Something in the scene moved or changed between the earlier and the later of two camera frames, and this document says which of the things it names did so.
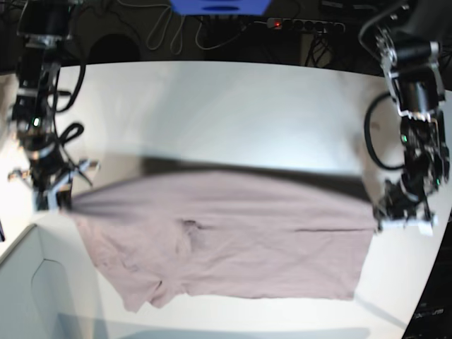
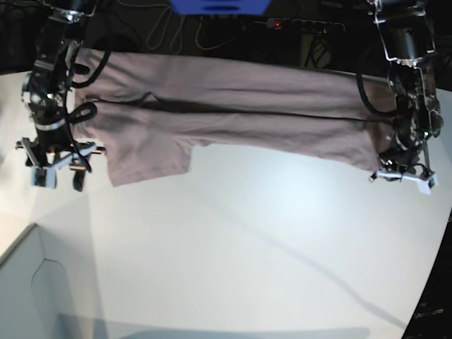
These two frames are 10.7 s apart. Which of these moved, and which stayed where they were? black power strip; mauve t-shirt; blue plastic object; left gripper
Moved: mauve t-shirt; left gripper
Stayed: black power strip; blue plastic object
